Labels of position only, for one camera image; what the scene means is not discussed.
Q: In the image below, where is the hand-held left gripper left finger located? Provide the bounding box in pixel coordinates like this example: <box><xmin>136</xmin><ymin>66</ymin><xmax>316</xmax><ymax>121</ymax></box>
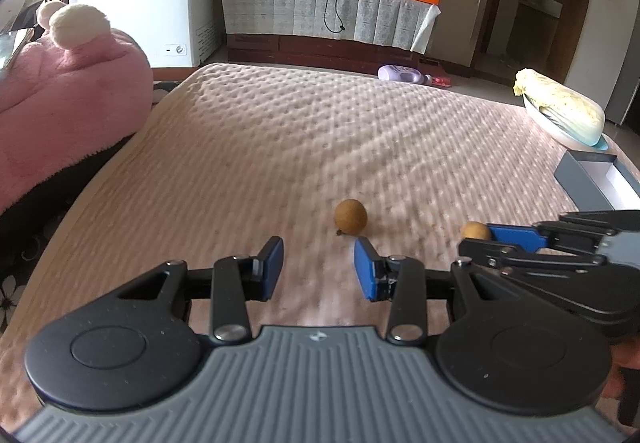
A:
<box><xmin>117</xmin><ymin>235</ymin><xmax>285</xmax><ymax>344</ymax></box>

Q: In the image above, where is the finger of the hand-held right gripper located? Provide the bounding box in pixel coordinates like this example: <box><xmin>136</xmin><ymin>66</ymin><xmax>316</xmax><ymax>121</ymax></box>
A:
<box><xmin>458</xmin><ymin>239</ymin><xmax>609</xmax><ymax>285</ymax></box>
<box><xmin>486</xmin><ymin>210</ymin><xmax>640</xmax><ymax>255</ymax></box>

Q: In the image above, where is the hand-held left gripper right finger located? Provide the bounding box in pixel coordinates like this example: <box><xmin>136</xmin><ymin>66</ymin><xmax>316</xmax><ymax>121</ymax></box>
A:
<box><xmin>354</xmin><ymin>237</ymin><xmax>506</xmax><ymax>343</ymax></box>

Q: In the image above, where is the brown longan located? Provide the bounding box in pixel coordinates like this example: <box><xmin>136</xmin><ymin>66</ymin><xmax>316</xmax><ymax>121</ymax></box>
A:
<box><xmin>334</xmin><ymin>199</ymin><xmax>370</xmax><ymax>238</ymax></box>
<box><xmin>461</xmin><ymin>221</ymin><xmax>493</xmax><ymax>241</ymax></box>

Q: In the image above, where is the grey cardboard box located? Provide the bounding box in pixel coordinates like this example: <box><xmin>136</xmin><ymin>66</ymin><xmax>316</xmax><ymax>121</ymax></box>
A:
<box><xmin>554</xmin><ymin>150</ymin><xmax>640</xmax><ymax>213</ymax></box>

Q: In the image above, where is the person's right hand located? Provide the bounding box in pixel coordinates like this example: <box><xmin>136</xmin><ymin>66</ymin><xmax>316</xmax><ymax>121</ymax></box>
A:
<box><xmin>602</xmin><ymin>340</ymin><xmax>640</xmax><ymax>401</ymax></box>

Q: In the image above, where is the light blue plate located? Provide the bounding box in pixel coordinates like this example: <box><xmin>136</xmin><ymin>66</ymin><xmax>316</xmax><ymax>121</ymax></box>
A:
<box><xmin>522</xmin><ymin>93</ymin><xmax>612</xmax><ymax>153</ymax></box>

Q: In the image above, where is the napa cabbage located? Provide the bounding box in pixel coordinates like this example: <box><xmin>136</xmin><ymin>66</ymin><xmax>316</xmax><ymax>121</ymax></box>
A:
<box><xmin>513</xmin><ymin>68</ymin><xmax>606</xmax><ymax>146</ymax></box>

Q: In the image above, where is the pink quilted bed cover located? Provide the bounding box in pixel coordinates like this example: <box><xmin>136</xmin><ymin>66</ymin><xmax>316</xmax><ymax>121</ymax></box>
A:
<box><xmin>0</xmin><ymin>63</ymin><xmax>640</xmax><ymax>424</ymax></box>

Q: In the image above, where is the purple plastic item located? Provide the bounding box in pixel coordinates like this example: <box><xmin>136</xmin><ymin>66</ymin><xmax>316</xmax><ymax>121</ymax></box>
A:
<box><xmin>377</xmin><ymin>64</ymin><xmax>433</xmax><ymax>85</ymax></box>

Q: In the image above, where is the brown storage box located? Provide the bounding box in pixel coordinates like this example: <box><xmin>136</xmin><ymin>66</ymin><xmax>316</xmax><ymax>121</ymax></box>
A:
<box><xmin>507</xmin><ymin>0</ymin><xmax>563</xmax><ymax>60</ymax></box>

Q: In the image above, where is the dark wooden cabinet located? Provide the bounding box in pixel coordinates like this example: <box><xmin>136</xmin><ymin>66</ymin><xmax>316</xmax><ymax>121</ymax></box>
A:
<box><xmin>226</xmin><ymin>32</ymin><xmax>476</xmax><ymax>80</ymax></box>

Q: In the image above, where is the black floral cloth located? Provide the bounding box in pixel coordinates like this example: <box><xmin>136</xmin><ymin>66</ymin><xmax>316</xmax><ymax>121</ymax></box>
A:
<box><xmin>0</xmin><ymin>80</ymin><xmax>181</xmax><ymax>324</ymax></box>

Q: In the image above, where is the cabinet with lace cloth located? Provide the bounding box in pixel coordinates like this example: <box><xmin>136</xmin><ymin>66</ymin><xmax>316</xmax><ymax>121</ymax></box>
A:
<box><xmin>220</xmin><ymin>0</ymin><xmax>442</xmax><ymax>55</ymax></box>

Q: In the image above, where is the pink plush toy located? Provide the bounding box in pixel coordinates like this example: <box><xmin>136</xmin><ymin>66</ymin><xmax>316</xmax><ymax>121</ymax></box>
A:
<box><xmin>0</xmin><ymin>0</ymin><xmax>155</xmax><ymax>214</ymax></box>

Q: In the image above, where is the black cable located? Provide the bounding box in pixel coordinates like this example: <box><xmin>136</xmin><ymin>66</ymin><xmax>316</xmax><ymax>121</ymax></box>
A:
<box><xmin>322</xmin><ymin>0</ymin><xmax>347</xmax><ymax>33</ymax></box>

